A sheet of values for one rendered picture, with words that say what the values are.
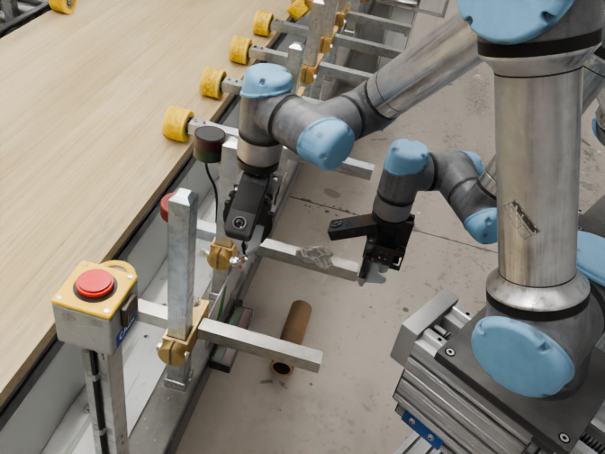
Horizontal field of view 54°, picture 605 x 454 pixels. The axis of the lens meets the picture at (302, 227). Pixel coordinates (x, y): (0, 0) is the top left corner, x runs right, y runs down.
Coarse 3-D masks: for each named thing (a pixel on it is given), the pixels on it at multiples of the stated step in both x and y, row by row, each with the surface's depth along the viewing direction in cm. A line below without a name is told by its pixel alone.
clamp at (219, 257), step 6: (216, 246) 127; (222, 246) 127; (234, 246) 128; (210, 252) 126; (216, 252) 125; (222, 252) 126; (228, 252) 127; (234, 252) 129; (210, 258) 126; (216, 258) 126; (222, 258) 125; (228, 258) 126; (210, 264) 127; (216, 264) 127; (222, 264) 127; (228, 264) 126
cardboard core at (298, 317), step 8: (296, 304) 226; (304, 304) 226; (296, 312) 222; (304, 312) 223; (288, 320) 220; (296, 320) 219; (304, 320) 221; (288, 328) 216; (296, 328) 216; (304, 328) 220; (288, 336) 213; (296, 336) 214; (272, 360) 207; (272, 368) 208; (280, 368) 210; (288, 368) 210
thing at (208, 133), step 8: (200, 128) 113; (208, 128) 114; (216, 128) 114; (200, 136) 111; (208, 136) 112; (216, 136) 112; (224, 136) 113; (208, 152) 112; (208, 168) 118; (208, 176) 119; (216, 192) 120; (216, 200) 121; (216, 208) 123; (216, 216) 124
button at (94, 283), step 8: (88, 272) 67; (96, 272) 67; (104, 272) 67; (80, 280) 66; (88, 280) 66; (96, 280) 66; (104, 280) 67; (112, 280) 67; (80, 288) 65; (88, 288) 65; (96, 288) 65; (104, 288) 66; (112, 288) 67; (88, 296) 65; (96, 296) 65
